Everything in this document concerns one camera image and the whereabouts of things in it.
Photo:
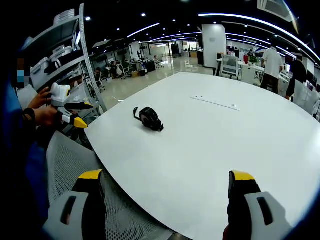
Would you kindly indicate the green potted plant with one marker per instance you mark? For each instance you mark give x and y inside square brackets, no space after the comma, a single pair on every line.
[253,60]

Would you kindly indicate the person's body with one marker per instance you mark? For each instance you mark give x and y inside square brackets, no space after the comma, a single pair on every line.
[22,162]

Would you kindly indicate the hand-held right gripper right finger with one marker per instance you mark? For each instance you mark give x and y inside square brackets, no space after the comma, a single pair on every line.
[252,207]

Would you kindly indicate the black tape measure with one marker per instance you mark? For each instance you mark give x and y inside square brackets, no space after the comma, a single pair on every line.
[150,119]

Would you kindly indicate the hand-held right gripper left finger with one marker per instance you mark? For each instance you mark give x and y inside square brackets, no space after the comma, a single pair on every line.
[82,205]

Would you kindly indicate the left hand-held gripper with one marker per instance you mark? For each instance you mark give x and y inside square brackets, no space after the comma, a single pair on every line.
[60,96]

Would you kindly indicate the grey mesh office chair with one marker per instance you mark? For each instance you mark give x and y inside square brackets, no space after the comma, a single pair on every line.
[100,192]

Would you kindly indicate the black wristband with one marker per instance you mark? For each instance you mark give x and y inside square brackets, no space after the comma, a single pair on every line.
[28,115]

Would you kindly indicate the white office desk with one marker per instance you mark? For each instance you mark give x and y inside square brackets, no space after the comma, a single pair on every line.
[250,71]

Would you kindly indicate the metal storage shelf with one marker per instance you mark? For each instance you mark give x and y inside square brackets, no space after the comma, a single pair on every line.
[65,57]

